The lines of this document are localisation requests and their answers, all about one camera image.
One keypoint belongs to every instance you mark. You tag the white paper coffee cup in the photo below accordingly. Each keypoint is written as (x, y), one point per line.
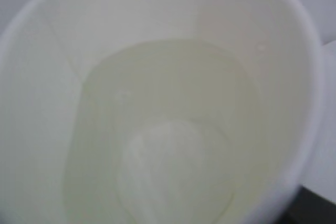
(157, 111)

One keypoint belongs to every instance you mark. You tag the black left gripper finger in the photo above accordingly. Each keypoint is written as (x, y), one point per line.
(309, 208)

